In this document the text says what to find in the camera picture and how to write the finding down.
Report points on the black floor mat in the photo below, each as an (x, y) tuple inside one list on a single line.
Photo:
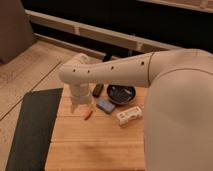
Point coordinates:
[(33, 131)]

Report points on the white sponge block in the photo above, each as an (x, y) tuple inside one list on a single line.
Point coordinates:
[(129, 114)]

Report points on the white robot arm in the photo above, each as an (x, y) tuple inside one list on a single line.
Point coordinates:
[(178, 109)]

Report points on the dark small object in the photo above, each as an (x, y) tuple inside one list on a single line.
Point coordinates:
[(98, 90)]

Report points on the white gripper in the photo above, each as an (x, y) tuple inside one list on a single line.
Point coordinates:
[(79, 96)]

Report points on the black bowl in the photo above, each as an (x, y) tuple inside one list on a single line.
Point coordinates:
[(121, 95)]

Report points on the blue sponge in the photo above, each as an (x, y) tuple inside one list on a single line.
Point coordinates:
[(105, 105)]

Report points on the grey sofa corner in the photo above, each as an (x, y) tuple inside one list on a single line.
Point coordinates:
[(16, 33)]

